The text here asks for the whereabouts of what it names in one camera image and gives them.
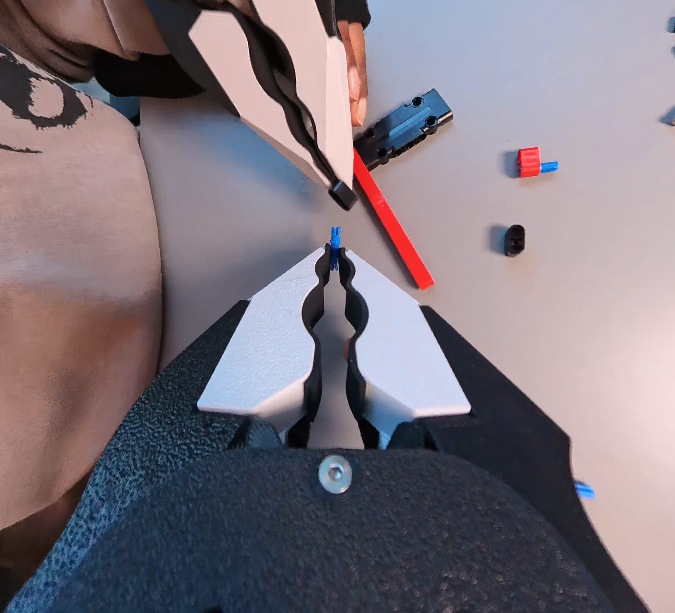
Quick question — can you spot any black lego link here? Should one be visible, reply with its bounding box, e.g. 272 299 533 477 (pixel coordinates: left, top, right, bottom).
328 180 358 211

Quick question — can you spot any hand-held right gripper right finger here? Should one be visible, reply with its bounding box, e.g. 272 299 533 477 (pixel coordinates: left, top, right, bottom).
339 248 473 449

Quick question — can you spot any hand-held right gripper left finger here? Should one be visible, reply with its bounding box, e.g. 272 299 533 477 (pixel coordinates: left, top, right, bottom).
197 246 331 449

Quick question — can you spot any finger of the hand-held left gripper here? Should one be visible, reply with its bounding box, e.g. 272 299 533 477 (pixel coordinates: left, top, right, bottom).
249 0 355 188
188 8 339 190

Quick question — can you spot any long red lego beam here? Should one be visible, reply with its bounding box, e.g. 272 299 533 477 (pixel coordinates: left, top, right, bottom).
352 146 436 291

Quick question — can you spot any person's left hand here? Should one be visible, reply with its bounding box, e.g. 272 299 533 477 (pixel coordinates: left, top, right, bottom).
337 22 369 129

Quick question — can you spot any black lego panel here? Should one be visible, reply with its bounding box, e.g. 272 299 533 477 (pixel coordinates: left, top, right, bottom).
353 88 454 172

